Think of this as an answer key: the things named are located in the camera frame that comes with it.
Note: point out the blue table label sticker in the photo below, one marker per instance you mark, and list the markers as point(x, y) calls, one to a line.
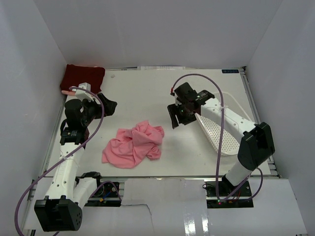
point(230, 71)

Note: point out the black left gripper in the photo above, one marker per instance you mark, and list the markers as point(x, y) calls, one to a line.
point(101, 108)

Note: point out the white paper strip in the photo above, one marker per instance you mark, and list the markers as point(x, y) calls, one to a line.
point(161, 68)

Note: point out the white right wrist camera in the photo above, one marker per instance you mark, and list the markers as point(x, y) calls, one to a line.
point(174, 95)

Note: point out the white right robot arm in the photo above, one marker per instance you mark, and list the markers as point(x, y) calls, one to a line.
point(255, 140)

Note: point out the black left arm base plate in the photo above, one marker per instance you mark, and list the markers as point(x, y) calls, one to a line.
point(107, 196)

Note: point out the white perforated plastic basket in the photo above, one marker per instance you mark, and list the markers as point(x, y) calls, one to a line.
point(212, 130)

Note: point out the folded light pink t-shirt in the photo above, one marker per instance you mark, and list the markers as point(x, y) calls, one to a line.
point(69, 93)

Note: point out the folded dark red t-shirt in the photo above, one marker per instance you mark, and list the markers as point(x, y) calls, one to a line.
point(75, 75)

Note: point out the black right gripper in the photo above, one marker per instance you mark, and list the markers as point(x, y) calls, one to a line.
point(179, 112)

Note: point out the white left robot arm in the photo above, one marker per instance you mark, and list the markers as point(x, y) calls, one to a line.
point(62, 206)

